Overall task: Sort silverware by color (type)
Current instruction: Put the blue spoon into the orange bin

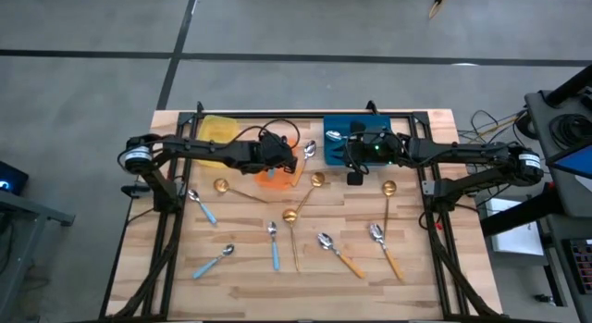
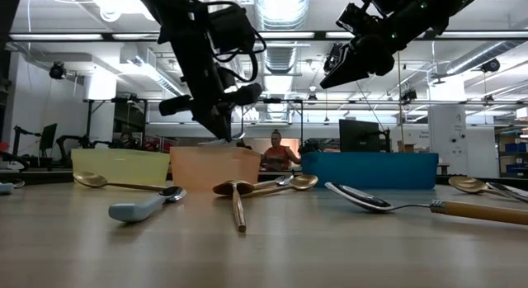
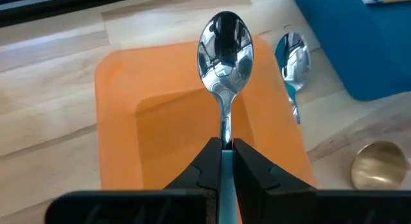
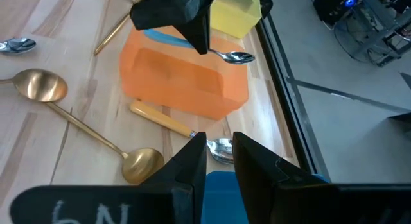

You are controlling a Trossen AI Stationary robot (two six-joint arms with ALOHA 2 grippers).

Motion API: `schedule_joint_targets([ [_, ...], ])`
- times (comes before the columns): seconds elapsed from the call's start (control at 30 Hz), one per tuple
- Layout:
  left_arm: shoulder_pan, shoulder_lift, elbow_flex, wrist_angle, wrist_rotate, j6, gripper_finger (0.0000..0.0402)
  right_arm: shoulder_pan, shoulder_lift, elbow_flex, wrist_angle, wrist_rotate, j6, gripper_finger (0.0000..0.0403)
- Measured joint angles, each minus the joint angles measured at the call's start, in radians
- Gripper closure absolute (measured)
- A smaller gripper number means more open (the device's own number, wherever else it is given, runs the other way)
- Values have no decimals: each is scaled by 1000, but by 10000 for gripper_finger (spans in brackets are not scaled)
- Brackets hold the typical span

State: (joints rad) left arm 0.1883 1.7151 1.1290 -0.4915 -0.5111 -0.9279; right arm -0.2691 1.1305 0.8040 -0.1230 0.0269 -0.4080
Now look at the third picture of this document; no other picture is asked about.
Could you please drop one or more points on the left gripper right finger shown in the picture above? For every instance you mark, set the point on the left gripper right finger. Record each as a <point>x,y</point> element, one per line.
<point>289,208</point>

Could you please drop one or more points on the blue plastic bin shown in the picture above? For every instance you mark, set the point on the blue plastic bin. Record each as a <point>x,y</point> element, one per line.
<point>353,50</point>

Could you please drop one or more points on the gold spoon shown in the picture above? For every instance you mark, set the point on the gold spoon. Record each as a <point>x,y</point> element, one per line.
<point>379,164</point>

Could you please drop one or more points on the orange translucent plastic bin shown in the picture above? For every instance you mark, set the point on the orange translucent plastic bin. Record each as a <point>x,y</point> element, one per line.
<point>160,137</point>

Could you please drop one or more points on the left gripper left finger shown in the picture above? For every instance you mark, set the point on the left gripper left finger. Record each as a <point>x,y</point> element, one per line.
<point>180,208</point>

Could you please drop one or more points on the black aluminium table frame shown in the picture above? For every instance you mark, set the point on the black aluminium table frame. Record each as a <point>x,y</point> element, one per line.
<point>32,15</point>

